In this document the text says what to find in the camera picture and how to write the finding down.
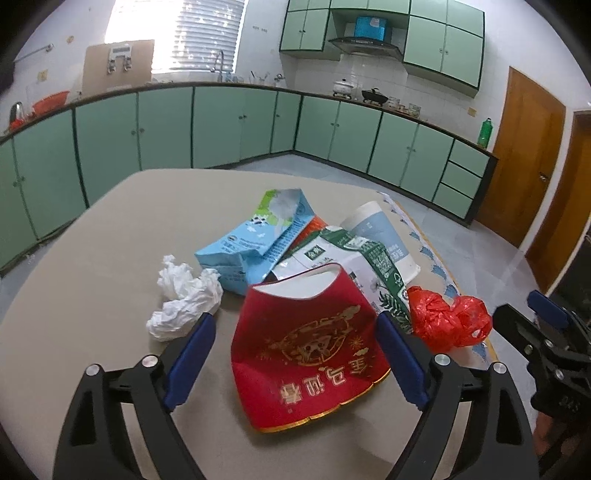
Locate red plastic bag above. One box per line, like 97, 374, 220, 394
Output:
408, 286, 493, 354

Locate white tissue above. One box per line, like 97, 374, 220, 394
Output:
146, 255, 223, 342

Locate green white milk carton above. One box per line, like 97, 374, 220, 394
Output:
273, 227, 413, 333

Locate red paper bowl gold print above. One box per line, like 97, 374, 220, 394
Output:
230, 263, 391, 433

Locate blue white paper cup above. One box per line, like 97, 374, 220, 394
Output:
341, 201, 421, 285

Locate blue milk carton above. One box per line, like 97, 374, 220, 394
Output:
195, 189, 315, 295

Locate green lower kitchen cabinets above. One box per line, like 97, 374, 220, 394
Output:
1, 84, 497, 267

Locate green kitchen cabinets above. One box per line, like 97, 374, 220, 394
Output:
1, 84, 497, 267
280, 0, 485, 97

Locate green upper kitchen cabinets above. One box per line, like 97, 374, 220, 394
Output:
280, 0, 485, 97

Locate kitchen faucet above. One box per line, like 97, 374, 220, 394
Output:
211, 50, 225, 83

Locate brown wooden door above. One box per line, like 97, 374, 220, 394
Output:
477, 68, 566, 247
526, 111, 590, 294

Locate green bottle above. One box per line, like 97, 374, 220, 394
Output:
477, 118, 493, 149

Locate black wok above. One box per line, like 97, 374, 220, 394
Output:
362, 88, 389, 106

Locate white cooking pot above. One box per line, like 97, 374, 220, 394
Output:
332, 79, 356, 100

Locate electric kettle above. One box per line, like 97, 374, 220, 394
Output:
9, 102, 26, 125

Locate orange basin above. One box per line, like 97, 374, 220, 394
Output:
32, 90, 69, 116

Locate range hood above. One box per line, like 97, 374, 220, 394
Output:
329, 37, 403, 62

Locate blue box on hood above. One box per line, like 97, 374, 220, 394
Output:
353, 16, 390, 41

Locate cardboard box on counter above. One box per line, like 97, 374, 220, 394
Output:
81, 40, 154, 97

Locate window with white blinds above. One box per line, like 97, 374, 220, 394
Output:
104, 0, 246, 74

